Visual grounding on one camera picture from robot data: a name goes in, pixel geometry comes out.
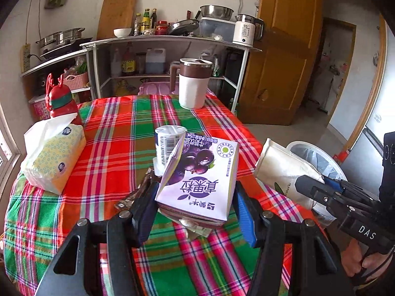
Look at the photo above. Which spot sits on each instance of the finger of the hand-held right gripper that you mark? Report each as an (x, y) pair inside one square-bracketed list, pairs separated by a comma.
[(332, 184), (321, 191)]

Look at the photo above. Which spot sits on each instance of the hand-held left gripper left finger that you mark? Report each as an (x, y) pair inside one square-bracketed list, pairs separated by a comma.
[(145, 219)]

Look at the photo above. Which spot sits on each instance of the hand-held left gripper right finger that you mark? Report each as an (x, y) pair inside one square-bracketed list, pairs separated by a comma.
[(247, 219)]

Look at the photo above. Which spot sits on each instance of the white trash bin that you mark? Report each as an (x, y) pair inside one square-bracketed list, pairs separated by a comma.
[(311, 155)]

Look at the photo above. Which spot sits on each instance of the white paper pouch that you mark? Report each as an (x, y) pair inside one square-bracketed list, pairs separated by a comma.
[(284, 166)]

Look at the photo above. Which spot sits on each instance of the wrapper scrap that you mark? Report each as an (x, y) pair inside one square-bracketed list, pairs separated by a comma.
[(197, 229)]

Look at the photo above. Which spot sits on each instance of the purple milk carton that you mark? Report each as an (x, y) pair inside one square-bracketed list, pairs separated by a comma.
[(197, 185)]

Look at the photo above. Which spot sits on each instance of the white yogurt cup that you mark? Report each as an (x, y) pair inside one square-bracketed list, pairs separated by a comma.
[(166, 141)]

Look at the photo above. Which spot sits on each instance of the person's right hand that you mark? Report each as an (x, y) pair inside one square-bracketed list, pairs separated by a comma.
[(351, 257)]

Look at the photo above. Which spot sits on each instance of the red plastic object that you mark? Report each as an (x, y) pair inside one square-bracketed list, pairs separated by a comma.
[(342, 157)]

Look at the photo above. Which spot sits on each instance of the grey refrigerator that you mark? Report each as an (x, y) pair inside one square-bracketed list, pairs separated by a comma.
[(361, 148)]

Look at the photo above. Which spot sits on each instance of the plaid tablecloth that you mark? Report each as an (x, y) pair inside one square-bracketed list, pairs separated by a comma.
[(117, 135)]

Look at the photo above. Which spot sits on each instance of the yellow tissue pack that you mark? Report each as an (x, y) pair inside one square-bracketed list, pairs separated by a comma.
[(52, 157)]

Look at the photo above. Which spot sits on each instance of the pink plastic stool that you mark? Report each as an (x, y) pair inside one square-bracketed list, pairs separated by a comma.
[(154, 88)]

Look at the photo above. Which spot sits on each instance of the yellow oil bottle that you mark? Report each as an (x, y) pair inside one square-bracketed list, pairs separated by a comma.
[(123, 88)]

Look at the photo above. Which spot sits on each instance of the white pitcher with brown lid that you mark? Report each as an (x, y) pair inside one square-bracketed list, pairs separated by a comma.
[(193, 89)]

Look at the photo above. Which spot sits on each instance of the wooden door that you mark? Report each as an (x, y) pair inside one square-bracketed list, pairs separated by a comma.
[(284, 52)]

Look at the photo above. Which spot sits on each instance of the red water bottle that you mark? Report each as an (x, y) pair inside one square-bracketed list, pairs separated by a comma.
[(61, 101)]

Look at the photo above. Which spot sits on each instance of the pink patterned box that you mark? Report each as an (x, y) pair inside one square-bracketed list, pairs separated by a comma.
[(40, 109)]

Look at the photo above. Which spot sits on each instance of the pink woven basket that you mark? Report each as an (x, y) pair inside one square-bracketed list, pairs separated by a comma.
[(76, 81)]

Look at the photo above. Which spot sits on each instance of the dark glass jar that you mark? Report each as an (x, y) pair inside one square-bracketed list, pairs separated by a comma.
[(140, 64)]

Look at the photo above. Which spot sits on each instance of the white plastic jug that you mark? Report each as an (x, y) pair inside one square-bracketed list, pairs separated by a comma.
[(156, 63)]

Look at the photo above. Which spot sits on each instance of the yellow label sauce bottle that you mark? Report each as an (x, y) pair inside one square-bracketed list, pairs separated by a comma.
[(128, 63)]

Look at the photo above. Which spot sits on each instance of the clear plastic bottle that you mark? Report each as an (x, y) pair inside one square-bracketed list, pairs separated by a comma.
[(115, 64)]

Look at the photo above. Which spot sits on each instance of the white electric kettle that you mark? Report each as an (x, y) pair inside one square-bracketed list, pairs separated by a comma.
[(245, 30)]

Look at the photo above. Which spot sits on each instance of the metal shelf unit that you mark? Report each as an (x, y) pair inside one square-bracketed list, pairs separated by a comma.
[(172, 41)]

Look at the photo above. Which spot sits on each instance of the white bowl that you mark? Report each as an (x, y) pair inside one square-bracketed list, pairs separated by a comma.
[(122, 33)]

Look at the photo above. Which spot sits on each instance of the red jar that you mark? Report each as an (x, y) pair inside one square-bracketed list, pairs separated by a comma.
[(161, 28)]

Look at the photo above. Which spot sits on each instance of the clear plastic container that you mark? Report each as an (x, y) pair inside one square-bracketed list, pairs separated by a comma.
[(216, 29)]

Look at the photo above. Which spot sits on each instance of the clear glass bottle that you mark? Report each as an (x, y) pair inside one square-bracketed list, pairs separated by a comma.
[(137, 26)]

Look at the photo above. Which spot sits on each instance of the frying pan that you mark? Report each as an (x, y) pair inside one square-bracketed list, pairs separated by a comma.
[(182, 27)]

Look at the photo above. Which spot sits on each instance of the yellow-capped sauce bottle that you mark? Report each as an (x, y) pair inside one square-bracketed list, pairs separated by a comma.
[(145, 21)]

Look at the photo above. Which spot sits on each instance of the dark sauce bottle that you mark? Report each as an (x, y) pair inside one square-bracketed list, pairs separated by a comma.
[(153, 20)]

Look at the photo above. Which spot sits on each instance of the yellow power strip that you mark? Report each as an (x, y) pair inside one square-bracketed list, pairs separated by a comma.
[(26, 58)]

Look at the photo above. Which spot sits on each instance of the steel steamer pot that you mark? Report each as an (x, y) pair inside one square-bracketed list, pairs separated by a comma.
[(61, 37)]

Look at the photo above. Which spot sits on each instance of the wooden cutting board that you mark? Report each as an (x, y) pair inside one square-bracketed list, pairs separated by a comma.
[(117, 15)]

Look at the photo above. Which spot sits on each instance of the steel basin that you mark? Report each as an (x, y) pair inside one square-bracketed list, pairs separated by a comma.
[(216, 12)]

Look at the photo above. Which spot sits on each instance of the window frame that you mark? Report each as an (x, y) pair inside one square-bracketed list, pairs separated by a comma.
[(7, 154)]

